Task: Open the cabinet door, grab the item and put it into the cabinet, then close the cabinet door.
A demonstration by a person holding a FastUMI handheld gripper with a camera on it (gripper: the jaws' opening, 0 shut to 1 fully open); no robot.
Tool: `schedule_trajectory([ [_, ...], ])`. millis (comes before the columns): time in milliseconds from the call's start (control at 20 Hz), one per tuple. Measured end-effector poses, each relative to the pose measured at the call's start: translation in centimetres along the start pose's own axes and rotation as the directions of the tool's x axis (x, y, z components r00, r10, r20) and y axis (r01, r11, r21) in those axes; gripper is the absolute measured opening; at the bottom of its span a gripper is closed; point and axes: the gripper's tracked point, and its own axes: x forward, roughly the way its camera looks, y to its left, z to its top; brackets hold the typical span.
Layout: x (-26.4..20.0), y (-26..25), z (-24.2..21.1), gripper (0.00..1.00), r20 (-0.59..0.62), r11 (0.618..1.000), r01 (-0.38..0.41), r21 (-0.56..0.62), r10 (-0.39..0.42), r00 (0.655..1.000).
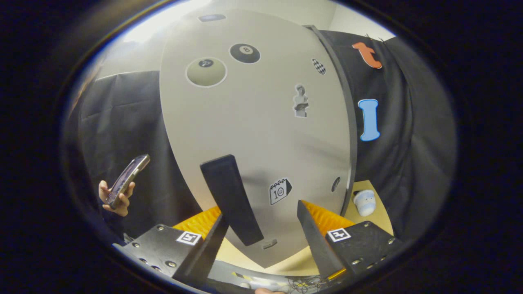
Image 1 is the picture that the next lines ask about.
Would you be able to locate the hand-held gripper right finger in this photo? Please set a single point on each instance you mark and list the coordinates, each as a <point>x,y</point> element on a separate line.
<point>318,249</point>

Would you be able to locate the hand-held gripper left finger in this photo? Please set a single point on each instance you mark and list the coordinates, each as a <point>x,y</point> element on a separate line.
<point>202,257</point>

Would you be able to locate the dark smartphone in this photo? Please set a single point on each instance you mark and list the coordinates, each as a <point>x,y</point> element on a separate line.
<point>128,175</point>

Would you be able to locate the blue white plush toy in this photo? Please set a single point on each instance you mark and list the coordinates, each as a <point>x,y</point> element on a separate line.
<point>365,204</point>

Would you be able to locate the dark grey cabinet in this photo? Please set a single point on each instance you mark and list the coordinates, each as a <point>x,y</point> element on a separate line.
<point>350,122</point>

